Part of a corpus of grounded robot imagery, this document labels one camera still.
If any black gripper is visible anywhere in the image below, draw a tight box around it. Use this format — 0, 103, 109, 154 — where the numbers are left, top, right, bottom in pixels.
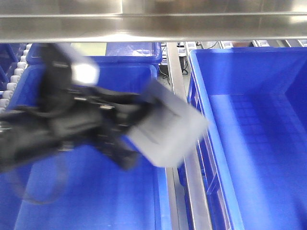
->
0, 86, 144, 171

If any gray hollow base block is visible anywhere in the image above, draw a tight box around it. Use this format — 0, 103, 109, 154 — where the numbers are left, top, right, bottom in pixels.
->
127, 80, 209, 168

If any large blue bin left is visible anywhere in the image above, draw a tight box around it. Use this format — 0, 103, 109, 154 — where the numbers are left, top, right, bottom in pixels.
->
0, 62, 168, 230

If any large blue bin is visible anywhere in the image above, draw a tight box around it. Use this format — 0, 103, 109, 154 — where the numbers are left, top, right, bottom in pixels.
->
188, 47, 307, 230
0, 62, 168, 230

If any blue bin far behind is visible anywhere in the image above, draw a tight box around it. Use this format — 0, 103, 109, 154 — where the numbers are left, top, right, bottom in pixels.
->
26, 42, 163, 70

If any large blue bin right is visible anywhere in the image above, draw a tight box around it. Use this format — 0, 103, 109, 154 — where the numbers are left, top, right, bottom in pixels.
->
188, 47, 307, 230

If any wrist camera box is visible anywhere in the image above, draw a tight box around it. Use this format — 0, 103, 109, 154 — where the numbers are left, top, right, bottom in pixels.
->
37, 43, 100, 106

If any stainless steel shelf frame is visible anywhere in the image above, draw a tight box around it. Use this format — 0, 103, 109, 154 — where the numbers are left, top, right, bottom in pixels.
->
0, 0, 307, 230

